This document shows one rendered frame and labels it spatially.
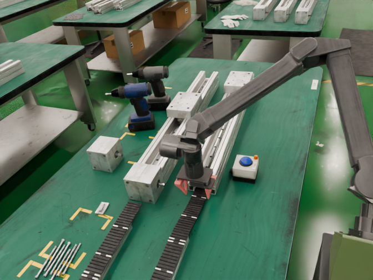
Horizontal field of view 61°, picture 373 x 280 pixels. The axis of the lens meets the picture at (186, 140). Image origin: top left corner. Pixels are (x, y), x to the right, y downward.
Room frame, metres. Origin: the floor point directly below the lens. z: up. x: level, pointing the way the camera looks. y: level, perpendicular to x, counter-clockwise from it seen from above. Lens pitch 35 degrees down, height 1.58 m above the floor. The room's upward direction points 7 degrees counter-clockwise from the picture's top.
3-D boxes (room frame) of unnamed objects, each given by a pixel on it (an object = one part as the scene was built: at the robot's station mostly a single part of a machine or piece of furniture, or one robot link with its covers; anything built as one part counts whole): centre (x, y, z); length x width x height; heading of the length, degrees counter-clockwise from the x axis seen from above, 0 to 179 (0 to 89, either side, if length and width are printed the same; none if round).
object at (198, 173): (0.75, -0.01, 0.93); 0.10 x 0.07 x 0.07; 66
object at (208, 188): (0.74, -0.04, 0.86); 0.07 x 0.07 x 0.09; 66
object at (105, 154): (1.02, 0.31, 0.83); 0.11 x 0.10 x 0.10; 67
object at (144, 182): (0.82, 0.15, 0.83); 0.12 x 0.09 x 0.10; 67
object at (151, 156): (1.24, -0.01, 0.82); 0.80 x 0.10 x 0.09; 157
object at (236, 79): (1.40, -0.28, 0.87); 0.16 x 0.11 x 0.07; 157
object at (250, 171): (0.86, -0.19, 0.81); 0.10 x 0.08 x 0.06; 67
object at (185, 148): (0.76, -0.01, 0.99); 0.07 x 0.06 x 0.07; 63
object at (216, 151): (1.16, -0.19, 0.82); 0.80 x 0.10 x 0.09; 157
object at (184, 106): (1.24, -0.01, 0.87); 0.16 x 0.11 x 0.07; 157
